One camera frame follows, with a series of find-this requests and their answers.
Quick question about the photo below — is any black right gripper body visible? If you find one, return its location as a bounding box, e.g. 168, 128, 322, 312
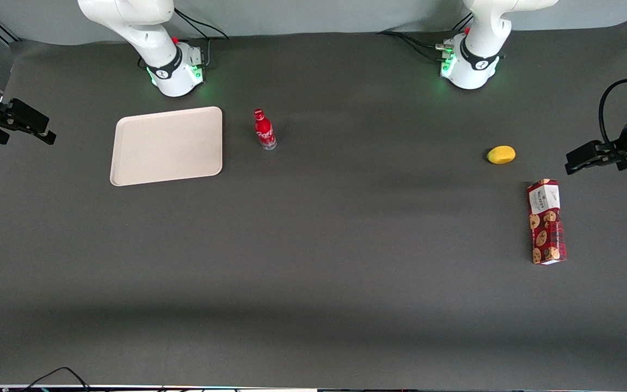
0, 99, 51, 145

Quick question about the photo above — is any red coke bottle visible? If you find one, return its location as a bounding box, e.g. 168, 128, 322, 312
253, 108, 278, 151

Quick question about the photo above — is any beige plastic tray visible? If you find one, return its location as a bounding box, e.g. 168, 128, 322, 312
109, 106, 224, 187

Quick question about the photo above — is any red cookie box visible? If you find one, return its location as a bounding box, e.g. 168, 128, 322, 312
526, 179, 568, 266

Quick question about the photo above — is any yellow lemon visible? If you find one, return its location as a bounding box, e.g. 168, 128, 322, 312
486, 145, 517, 165

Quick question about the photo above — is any black right arm base cable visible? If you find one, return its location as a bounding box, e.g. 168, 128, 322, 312
174, 8, 230, 69

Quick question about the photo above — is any black arm base cable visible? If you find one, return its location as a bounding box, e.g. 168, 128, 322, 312
174, 8, 230, 69
376, 30, 456, 64

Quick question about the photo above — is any black left arm base cable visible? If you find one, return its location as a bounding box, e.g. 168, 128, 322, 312
376, 30, 456, 64

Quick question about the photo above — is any thin black table-edge cable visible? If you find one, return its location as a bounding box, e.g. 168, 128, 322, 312
22, 366, 92, 392

